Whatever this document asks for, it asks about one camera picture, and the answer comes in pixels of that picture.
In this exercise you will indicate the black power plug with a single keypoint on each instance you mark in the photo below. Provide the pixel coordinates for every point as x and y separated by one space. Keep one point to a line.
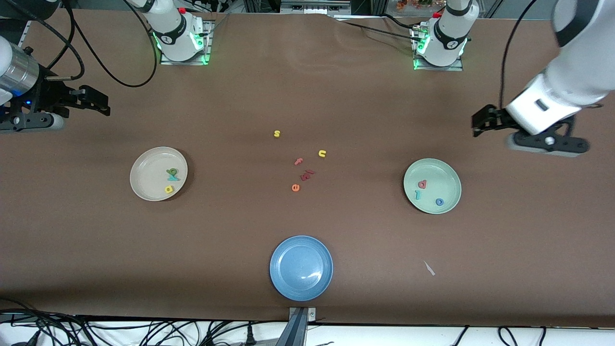
250 335

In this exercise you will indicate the beige round plate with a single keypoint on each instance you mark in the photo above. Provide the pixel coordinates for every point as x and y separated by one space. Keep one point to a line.
151 168

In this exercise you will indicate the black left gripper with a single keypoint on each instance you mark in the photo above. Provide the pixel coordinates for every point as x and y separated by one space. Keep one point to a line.
495 117

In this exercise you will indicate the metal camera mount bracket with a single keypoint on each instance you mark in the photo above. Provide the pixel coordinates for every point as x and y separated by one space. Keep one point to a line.
298 327

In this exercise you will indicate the green round plate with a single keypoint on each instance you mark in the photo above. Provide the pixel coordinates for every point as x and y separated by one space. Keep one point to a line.
432 173

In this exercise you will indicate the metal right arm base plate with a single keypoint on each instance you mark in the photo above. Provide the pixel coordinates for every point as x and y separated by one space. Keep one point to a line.
207 48

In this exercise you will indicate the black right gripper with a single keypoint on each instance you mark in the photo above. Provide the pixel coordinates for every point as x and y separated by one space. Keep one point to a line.
48 94

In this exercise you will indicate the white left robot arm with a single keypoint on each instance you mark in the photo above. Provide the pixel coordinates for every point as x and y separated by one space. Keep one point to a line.
449 33

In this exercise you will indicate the blue round plate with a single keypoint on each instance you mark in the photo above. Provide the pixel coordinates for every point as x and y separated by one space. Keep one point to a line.
301 268

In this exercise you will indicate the orange decorative object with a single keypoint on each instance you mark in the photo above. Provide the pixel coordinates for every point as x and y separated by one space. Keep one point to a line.
413 4

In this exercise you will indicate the white paper scrap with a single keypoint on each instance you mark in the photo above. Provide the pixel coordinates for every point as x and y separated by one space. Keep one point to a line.
429 268

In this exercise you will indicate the brown table cover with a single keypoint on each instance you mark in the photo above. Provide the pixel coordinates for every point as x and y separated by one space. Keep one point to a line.
96 250

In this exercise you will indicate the grey metal box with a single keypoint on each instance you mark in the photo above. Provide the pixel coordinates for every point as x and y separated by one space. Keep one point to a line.
314 6

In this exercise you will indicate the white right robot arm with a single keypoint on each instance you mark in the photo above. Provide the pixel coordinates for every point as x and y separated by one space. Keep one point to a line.
173 29

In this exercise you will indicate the dark red letter k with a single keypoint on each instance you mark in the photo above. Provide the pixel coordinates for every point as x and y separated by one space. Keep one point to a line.
306 175

